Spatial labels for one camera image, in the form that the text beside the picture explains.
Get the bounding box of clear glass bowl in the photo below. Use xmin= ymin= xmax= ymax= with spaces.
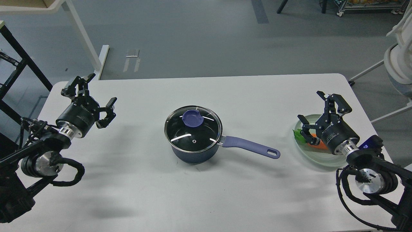
xmin=292 ymin=120 xmax=347 ymax=168

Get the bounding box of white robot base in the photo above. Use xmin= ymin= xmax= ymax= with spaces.
xmin=348 ymin=2 xmax=412 ymax=124

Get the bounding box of blue saucepan with handle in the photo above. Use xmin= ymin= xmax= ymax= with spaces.
xmin=164 ymin=105 xmax=281 ymax=164

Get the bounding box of orange carrot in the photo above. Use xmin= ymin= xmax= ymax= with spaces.
xmin=307 ymin=140 xmax=328 ymax=150

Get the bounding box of black metal rack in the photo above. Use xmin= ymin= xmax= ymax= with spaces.
xmin=0 ymin=25 xmax=53 ymax=124

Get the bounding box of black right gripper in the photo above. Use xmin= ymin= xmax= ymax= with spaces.
xmin=297 ymin=91 xmax=360 ymax=155

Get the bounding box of black stand leg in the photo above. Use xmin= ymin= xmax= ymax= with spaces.
xmin=276 ymin=0 xmax=288 ymax=14

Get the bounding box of wheeled metal cart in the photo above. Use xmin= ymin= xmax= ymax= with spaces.
xmin=334 ymin=0 xmax=410 ymax=17

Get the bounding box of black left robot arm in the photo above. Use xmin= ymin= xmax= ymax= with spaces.
xmin=0 ymin=73 xmax=117 ymax=223

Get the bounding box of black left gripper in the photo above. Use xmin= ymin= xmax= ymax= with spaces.
xmin=56 ymin=73 xmax=117 ymax=138

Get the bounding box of green leafy vegetable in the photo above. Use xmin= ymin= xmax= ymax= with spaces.
xmin=292 ymin=128 xmax=307 ymax=144

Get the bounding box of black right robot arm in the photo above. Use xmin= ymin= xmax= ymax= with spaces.
xmin=298 ymin=91 xmax=412 ymax=232

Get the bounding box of white desk leg frame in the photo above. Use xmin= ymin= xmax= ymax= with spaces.
xmin=0 ymin=0 xmax=110 ymax=80

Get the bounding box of glass lid blue knob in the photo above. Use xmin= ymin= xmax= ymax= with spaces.
xmin=164 ymin=105 xmax=222 ymax=153

